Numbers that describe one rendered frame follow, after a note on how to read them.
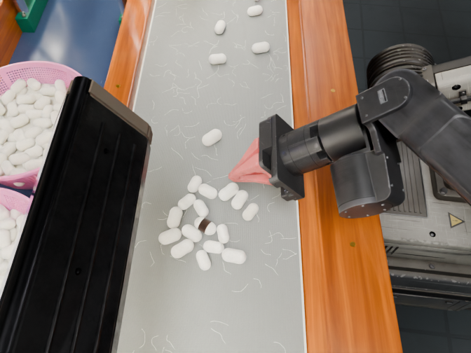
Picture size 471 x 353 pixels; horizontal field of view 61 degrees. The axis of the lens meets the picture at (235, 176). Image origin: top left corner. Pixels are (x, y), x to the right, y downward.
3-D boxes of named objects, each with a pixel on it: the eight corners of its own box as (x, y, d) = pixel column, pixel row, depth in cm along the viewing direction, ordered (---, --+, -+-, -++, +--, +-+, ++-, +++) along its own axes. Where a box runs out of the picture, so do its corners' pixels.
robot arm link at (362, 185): (436, 99, 46) (404, 70, 40) (467, 193, 42) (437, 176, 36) (344, 139, 53) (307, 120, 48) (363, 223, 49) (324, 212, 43)
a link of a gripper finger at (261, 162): (214, 183, 54) (272, 160, 49) (216, 140, 58) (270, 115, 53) (244, 202, 59) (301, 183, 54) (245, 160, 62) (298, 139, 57)
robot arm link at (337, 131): (378, 110, 49) (360, 91, 45) (391, 161, 47) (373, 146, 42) (327, 130, 53) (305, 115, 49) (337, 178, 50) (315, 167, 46)
